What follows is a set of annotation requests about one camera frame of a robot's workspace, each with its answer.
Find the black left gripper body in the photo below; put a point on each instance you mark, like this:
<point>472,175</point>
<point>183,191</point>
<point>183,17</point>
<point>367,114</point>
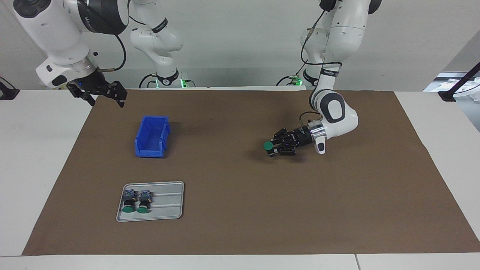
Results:
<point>303,137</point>

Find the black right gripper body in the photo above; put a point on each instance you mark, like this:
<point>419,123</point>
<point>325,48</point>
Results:
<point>90,84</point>

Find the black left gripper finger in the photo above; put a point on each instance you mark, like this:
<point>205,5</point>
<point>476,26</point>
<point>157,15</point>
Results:
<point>285,134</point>
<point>285,150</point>

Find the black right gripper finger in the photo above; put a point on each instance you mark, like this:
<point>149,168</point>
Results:
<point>88,98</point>
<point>118,93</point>

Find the green push button switch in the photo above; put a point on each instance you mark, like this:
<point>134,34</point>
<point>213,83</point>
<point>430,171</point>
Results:
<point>267,145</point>
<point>143,209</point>
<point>128,210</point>

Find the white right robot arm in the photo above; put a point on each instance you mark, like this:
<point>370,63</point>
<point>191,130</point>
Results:
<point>48,33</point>

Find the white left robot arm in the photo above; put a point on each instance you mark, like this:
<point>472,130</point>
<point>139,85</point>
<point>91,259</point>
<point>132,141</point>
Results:
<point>345,33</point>

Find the brown table mat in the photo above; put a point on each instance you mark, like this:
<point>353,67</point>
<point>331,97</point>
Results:
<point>300,202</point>

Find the blue plastic storage bin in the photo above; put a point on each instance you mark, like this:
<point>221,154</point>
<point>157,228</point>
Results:
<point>150,152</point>

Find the black table clamp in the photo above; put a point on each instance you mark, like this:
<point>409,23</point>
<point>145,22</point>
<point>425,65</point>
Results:
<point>7,93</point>

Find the silver metal tray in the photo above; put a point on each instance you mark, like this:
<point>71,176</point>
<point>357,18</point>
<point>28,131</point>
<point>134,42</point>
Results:
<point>168,204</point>

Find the black angled stand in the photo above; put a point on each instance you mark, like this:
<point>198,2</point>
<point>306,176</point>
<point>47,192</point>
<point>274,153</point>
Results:
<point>448,95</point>

